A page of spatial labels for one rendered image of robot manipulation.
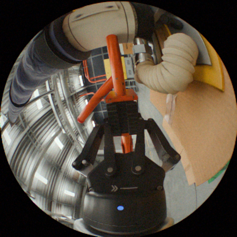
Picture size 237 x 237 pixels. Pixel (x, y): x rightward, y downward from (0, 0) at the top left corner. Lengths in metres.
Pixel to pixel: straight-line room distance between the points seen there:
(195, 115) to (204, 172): 0.10
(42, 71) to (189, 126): 0.34
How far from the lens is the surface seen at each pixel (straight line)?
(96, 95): 0.18
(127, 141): 0.20
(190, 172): 0.83
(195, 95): 0.15
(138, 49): 0.17
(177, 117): 0.20
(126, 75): 7.41
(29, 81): 0.30
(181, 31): 0.15
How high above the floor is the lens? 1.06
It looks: 6 degrees up
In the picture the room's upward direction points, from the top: 96 degrees counter-clockwise
